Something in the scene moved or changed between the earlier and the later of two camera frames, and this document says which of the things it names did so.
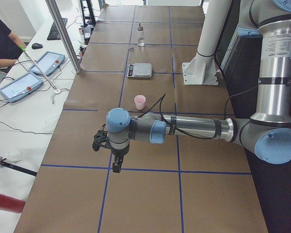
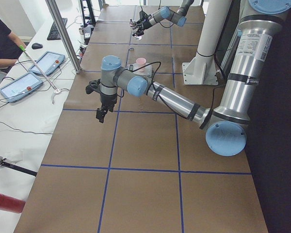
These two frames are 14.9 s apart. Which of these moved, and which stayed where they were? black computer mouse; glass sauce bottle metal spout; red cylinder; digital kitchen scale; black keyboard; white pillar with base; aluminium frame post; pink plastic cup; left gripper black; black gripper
Moved: left gripper black; black gripper; glass sauce bottle metal spout; pink plastic cup
Stayed: white pillar with base; aluminium frame post; black computer mouse; red cylinder; black keyboard; digital kitchen scale
